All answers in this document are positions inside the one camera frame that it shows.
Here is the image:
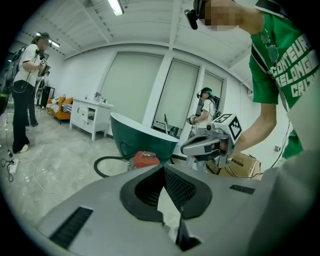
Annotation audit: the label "green printed t-shirt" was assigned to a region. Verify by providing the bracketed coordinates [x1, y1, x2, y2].
[249, 11, 316, 161]

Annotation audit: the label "person's right forearm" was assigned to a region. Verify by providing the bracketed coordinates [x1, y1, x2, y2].
[231, 101, 279, 162]

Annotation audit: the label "brown cardboard box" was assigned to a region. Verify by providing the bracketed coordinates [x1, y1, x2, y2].
[205, 151, 263, 180]

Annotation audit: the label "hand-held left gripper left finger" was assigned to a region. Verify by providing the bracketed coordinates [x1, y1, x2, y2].
[36, 164, 181, 256]

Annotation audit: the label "black head-mounted camera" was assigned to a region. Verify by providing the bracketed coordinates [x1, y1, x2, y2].
[183, 0, 209, 31]

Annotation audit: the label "orange sofa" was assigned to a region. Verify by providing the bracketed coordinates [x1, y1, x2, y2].
[45, 95, 74, 125]

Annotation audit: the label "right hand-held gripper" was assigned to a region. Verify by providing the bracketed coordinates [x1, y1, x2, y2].
[180, 113, 243, 169]

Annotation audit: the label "red lid vacuum cleaner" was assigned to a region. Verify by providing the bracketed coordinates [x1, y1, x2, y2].
[127, 150, 161, 173]

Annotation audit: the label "white cabinet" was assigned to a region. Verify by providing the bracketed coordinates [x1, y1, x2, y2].
[69, 97, 115, 144]

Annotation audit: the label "white power strip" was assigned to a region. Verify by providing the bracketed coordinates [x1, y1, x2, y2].
[6, 158, 20, 176]

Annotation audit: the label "light grey trousers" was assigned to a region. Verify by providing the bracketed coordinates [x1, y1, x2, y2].
[249, 82, 320, 256]

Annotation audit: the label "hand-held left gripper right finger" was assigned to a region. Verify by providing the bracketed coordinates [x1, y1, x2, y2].
[163, 164, 267, 256]

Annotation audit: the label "black vacuum hose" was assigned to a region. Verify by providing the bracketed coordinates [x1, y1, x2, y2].
[93, 141, 137, 179]

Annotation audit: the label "white roller blind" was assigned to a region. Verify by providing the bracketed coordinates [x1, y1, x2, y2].
[99, 51, 165, 127]
[152, 59, 201, 131]
[203, 70, 224, 103]

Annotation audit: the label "thin frame eyeglasses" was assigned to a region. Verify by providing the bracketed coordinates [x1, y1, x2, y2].
[259, 28, 280, 68]

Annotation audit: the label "person's right hand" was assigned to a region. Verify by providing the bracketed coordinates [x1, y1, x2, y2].
[214, 140, 230, 158]

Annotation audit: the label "dark green bathtub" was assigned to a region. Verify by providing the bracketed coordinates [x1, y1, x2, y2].
[110, 112, 180, 165]

